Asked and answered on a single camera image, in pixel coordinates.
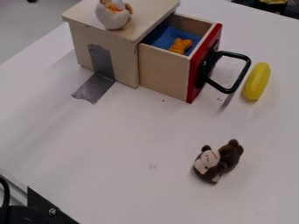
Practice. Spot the wooden drawer with red front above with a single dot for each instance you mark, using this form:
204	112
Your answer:
167	70

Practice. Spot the grey tape strip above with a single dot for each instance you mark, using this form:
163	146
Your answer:
95	78

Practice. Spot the brown plush monkey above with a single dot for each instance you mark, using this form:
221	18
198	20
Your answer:
218	162

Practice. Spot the wooden cabinet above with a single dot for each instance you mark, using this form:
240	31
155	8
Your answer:
128	32

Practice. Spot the orange toy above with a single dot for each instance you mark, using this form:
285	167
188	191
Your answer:
180	45

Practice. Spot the yellow toy corn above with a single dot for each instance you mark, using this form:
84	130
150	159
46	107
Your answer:
257	81

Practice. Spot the white plush bird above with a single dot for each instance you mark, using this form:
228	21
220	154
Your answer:
113	16

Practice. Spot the blue cloth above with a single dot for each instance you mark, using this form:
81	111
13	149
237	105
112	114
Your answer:
167	38

